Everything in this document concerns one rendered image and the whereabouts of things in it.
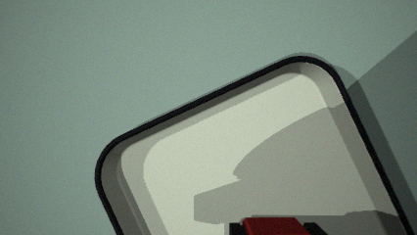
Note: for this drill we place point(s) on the white tray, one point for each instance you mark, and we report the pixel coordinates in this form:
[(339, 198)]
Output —
[(285, 141)]

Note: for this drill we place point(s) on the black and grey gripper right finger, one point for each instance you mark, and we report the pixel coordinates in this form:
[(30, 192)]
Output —
[(314, 229)]

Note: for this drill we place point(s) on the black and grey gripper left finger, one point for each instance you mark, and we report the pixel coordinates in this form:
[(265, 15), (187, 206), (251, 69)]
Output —
[(236, 229)]

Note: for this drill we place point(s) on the red block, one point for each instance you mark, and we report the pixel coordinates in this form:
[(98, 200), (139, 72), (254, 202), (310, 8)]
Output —
[(273, 226)]

